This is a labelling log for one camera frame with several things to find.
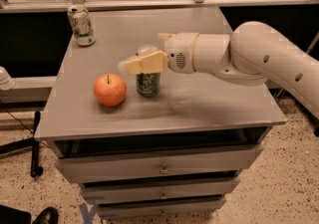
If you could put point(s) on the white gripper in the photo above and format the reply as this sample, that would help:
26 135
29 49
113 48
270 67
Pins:
180 52

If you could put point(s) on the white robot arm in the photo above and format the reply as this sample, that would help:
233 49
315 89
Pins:
253 54

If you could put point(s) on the red orange apple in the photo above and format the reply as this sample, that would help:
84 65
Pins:
110 90

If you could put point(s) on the white green soda can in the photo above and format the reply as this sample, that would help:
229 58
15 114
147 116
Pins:
81 25

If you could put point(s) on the grey drawer cabinet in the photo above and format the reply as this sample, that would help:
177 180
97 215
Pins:
190 111

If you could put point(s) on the top grey drawer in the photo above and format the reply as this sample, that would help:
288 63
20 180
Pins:
158 163

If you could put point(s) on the grey drawer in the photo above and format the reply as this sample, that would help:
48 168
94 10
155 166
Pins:
158 163
159 207
159 190

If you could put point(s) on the middle grey drawer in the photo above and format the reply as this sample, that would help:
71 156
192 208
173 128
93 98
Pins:
159 190

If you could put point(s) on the white cylindrical object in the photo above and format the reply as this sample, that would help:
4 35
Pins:
6 82

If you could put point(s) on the bottom grey drawer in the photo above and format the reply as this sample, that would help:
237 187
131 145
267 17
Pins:
159 207

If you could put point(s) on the black tripod stand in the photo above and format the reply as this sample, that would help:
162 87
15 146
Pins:
36 170

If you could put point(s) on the black shoe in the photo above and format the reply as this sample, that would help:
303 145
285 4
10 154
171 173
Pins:
49 215

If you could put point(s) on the grey metal railing frame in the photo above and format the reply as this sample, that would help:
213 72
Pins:
149 2

